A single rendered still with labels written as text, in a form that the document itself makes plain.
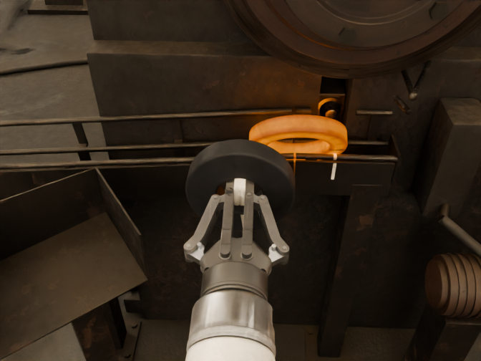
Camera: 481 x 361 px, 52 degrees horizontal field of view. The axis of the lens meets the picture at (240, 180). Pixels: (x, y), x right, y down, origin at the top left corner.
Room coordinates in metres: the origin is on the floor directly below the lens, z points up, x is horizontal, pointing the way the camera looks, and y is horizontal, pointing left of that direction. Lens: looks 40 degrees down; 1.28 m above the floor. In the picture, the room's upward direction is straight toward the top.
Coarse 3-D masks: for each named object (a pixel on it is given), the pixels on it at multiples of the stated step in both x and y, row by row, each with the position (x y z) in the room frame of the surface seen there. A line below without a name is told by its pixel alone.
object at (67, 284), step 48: (48, 192) 0.65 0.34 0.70; (96, 192) 0.69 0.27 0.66; (0, 240) 0.60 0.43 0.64; (48, 240) 0.63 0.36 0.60; (96, 240) 0.63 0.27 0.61; (0, 288) 0.53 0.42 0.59; (48, 288) 0.52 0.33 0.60; (96, 288) 0.52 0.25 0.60; (0, 336) 0.43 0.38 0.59; (96, 336) 0.53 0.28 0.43
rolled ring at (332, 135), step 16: (256, 128) 0.73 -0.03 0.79; (272, 128) 0.71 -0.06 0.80; (288, 128) 0.69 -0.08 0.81; (304, 128) 0.69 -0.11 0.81; (320, 128) 0.69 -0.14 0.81; (336, 128) 0.71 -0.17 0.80; (272, 144) 0.78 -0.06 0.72; (288, 144) 0.80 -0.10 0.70; (304, 144) 0.79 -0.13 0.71; (320, 144) 0.77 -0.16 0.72; (336, 144) 0.72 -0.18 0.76
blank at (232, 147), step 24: (216, 144) 0.53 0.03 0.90; (240, 144) 0.52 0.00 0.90; (264, 144) 0.53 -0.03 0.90; (192, 168) 0.52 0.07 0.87; (216, 168) 0.51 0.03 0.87; (240, 168) 0.50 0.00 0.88; (264, 168) 0.50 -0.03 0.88; (288, 168) 0.52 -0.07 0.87; (192, 192) 0.51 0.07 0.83; (216, 192) 0.51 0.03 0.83; (264, 192) 0.50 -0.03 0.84; (288, 192) 0.50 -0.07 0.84; (240, 216) 0.51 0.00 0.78
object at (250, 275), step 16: (240, 240) 0.40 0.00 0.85; (208, 256) 0.38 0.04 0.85; (240, 256) 0.38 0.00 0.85; (256, 256) 0.38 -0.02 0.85; (208, 272) 0.35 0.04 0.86; (224, 272) 0.34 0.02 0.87; (240, 272) 0.34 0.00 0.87; (256, 272) 0.34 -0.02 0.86; (208, 288) 0.32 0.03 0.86; (224, 288) 0.32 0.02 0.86; (240, 288) 0.32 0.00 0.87; (256, 288) 0.32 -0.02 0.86
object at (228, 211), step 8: (232, 192) 0.48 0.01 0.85; (232, 200) 0.47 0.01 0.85; (224, 208) 0.45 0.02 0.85; (232, 208) 0.45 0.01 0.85; (224, 216) 0.44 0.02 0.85; (232, 216) 0.44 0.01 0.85; (224, 224) 0.43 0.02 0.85; (232, 224) 0.43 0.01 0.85; (224, 232) 0.41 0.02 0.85; (232, 232) 0.43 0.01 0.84; (224, 240) 0.40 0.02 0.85; (224, 248) 0.38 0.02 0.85; (224, 256) 0.38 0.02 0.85
